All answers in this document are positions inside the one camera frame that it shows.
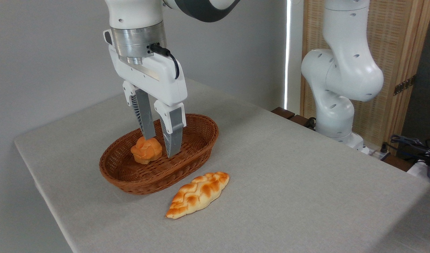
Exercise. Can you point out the brown oval wicker basket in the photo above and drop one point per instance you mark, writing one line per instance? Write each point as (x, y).
(187, 154)

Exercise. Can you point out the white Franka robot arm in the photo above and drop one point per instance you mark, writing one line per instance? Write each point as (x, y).
(341, 70)

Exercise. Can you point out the round orange bread roll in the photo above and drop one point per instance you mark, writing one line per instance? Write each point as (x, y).
(147, 151)

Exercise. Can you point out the metal screen hinge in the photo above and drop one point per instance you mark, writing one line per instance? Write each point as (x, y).
(404, 85)

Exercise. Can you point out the grey tablecloth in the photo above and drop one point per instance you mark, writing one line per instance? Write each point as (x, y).
(306, 193)

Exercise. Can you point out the braided golden bread loaf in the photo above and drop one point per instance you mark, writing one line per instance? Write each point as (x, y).
(197, 194)

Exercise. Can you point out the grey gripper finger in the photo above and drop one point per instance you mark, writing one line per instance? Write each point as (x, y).
(145, 116)
(173, 135)

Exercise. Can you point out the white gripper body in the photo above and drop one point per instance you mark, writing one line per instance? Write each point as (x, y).
(158, 82)

